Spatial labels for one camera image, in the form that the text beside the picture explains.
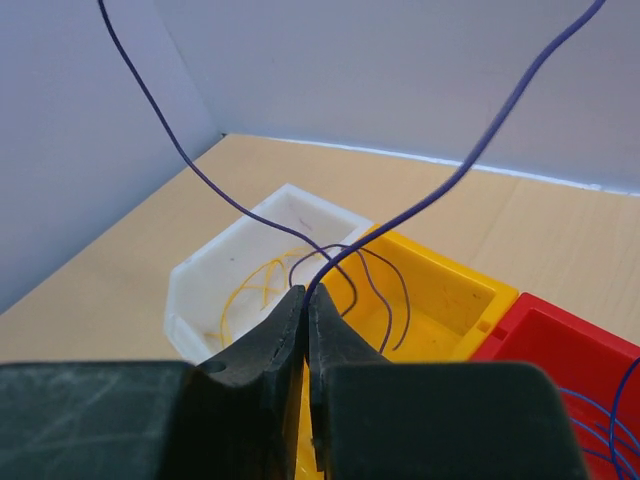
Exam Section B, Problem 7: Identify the yellow wire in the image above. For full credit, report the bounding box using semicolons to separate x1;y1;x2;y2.
209;245;316;349

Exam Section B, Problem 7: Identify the yellow plastic bin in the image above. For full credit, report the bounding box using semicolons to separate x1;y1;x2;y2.
294;223;520;480

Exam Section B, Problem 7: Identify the red plastic bin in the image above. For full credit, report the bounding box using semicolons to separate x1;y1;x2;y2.
472;293;639;479

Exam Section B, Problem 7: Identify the white plastic bin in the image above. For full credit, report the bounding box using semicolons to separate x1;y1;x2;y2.
164;184;373;364

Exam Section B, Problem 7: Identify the purple blue wire bundle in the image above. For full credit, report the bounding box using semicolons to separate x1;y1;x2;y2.
288;243;412;354

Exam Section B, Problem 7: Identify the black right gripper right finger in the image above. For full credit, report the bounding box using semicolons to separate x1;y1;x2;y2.
305;286;588;479

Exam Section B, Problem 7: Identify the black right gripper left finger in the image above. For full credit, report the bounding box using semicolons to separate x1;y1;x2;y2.
1;286;305;479

